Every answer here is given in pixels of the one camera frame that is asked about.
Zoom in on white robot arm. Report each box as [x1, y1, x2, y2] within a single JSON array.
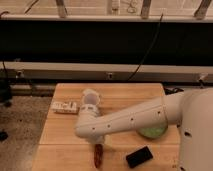
[[75, 88, 213, 171]]

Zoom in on white ceramic cup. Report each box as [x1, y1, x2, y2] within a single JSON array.
[[82, 89, 100, 105]]

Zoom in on green ceramic plate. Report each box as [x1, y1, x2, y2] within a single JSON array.
[[138, 125, 167, 139]]

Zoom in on red chili pepper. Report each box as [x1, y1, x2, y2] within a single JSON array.
[[94, 144, 103, 168]]

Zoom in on white labelled small box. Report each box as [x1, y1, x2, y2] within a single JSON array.
[[51, 101, 78, 114]]

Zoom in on black rectangular sponge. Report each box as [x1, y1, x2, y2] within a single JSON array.
[[126, 146, 153, 168]]

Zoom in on black object at left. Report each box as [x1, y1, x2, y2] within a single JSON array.
[[0, 80, 12, 107]]

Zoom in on black floor cables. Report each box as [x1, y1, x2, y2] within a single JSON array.
[[165, 87, 185, 96]]

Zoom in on black hanging cable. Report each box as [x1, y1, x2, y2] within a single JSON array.
[[127, 13, 165, 82]]

